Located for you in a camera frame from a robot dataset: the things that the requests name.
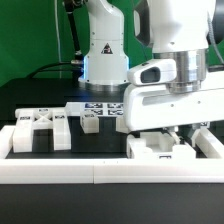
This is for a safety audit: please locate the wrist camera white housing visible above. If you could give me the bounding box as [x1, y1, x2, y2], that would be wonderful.
[127, 59, 177, 86]

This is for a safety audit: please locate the black cable bundle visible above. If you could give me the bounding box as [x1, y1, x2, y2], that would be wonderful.
[26, 61, 84, 80]

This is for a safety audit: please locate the white chair back part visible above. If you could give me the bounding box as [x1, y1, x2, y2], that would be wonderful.
[13, 107, 71, 153]

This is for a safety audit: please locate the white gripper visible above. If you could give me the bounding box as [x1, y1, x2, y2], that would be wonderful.
[124, 79, 224, 144]

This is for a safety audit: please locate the white U-shaped fence frame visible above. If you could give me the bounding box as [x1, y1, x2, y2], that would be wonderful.
[0, 126, 224, 184]

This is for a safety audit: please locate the white hanging cable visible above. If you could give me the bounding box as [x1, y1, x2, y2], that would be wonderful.
[53, 0, 64, 80]

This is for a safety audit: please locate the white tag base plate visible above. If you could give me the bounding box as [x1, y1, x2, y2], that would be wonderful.
[65, 102, 123, 117]

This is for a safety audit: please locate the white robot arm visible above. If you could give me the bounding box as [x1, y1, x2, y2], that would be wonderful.
[64, 0, 224, 131]

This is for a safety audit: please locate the white chair seat part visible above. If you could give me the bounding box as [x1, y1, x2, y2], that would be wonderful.
[126, 132, 196, 160]

